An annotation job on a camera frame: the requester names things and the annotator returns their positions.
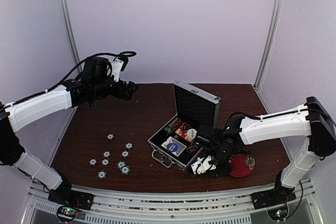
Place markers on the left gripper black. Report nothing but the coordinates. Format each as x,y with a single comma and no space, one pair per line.
128,92

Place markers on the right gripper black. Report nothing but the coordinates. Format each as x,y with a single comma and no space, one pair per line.
218,173

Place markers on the blue playing card box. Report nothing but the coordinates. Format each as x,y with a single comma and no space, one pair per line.
181,146

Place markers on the aluminium poker case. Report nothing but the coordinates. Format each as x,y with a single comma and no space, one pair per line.
194,107

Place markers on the purple small blind button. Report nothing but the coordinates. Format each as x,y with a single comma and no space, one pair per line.
172,147

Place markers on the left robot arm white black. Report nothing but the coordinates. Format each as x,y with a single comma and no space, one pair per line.
99,79

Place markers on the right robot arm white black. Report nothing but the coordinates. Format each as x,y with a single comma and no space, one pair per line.
310,120

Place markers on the red floral plate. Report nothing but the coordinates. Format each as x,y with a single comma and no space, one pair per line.
242,165

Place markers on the blue orange chip stack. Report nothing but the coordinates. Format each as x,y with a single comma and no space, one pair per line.
193,149

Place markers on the white dealer button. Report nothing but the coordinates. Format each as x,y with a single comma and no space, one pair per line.
191,133

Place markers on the red playing card box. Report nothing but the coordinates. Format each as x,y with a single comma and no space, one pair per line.
182,132

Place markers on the red black chip stack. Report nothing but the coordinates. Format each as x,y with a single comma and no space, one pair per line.
175,124

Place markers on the green chip stack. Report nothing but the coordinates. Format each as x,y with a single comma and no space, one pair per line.
168,130

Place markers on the green poker chip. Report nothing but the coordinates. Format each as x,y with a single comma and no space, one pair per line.
125,170
121,164
102,174

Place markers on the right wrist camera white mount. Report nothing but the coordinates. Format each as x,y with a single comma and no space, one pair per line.
203,165

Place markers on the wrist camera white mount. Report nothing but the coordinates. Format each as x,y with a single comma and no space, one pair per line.
118,65
203,165

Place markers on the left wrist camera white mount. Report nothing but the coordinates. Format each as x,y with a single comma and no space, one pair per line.
118,65

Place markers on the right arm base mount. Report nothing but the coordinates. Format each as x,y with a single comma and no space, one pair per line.
276,203

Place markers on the front aluminium rail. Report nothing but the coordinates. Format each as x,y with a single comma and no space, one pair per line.
231,206

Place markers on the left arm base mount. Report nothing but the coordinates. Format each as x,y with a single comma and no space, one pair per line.
73,208

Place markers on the left aluminium frame post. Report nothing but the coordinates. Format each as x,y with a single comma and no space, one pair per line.
69,31

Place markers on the aluminium frame post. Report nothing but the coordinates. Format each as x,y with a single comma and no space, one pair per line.
270,40
69,31

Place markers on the right aluminium frame post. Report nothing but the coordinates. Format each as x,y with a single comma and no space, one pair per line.
270,40

